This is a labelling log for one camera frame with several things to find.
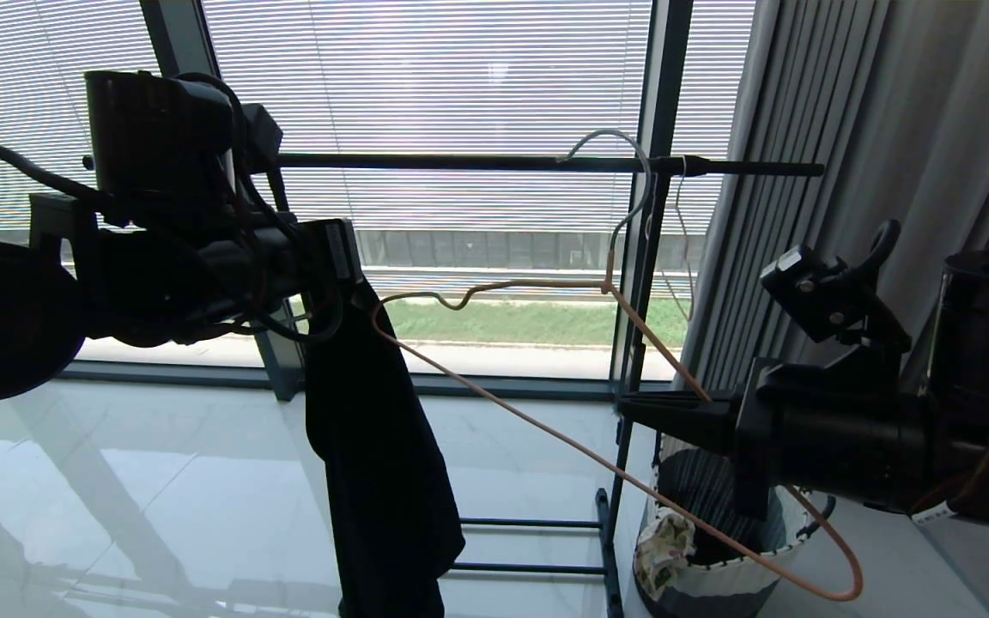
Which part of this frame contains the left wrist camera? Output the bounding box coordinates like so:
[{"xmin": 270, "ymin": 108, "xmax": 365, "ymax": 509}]
[{"xmin": 235, "ymin": 101, "xmax": 287, "ymax": 177}]

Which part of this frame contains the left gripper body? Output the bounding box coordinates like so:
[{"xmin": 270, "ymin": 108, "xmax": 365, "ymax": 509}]
[{"xmin": 203, "ymin": 219, "xmax": 367, "ymax": 342}]

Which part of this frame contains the window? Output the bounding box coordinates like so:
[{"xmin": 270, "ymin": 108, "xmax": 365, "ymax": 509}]
[{"xmin": 0, "ymin": 0, "xmax": 757, "ymax": 404}]

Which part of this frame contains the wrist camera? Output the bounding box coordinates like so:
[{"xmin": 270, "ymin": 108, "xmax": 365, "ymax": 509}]
[
  {"xmin": 759, "ymin": 243, "xmax": 914, "ymax": 404},
  {"xmin": 235, "ymin": 101, "xmax": 287, "ymax": 177}
]

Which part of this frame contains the black clothes rack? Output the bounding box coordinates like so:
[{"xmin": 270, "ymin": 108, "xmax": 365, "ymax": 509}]
[{"xmin": 81, "ymin": 153, "xmax": 826, "ymax": 618}]

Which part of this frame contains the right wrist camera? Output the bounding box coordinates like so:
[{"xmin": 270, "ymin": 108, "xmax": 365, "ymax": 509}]
[{"xmin": 759, "ymin": 243, "xmax": 914, "ymax": 404}]

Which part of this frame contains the grey curtain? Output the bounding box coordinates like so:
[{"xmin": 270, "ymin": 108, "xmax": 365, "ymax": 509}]
[{"xmin": 679, "ymin": 0, "xmax": 989, "ymax": 404}]

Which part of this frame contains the pink clothes hanger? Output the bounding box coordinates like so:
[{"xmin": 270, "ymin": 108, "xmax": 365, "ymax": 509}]
[
  {"xmin": 370, "ymin": 129, "xmax": 865, "ymax": 602},
  {"xmin": 642, "ymin": 176, "xmax": 700, "ymax": 325}
]

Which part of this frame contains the black short-sleeved shirt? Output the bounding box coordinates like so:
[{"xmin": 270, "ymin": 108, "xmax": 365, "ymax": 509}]
[{"xmin": 304, "ymin": 279, "xmax": 467, "ymax": 618}]

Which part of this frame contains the cream printed garment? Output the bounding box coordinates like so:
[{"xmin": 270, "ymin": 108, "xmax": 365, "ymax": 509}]
[{"xmin": 634, "ymin": 508, "xmax": 698, "ymax": 602}]

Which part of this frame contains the white laundry basket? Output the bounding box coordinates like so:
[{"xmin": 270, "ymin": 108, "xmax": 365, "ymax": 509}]
[{"xmin": 632, "ymin": 433, "xmax": 839, "ymax": 618}]

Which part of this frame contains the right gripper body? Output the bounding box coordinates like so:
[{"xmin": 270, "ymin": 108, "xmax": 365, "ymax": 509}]
[{"xmin": 733, "ymin": 365, "xmax": 933, "ymax": 520}]

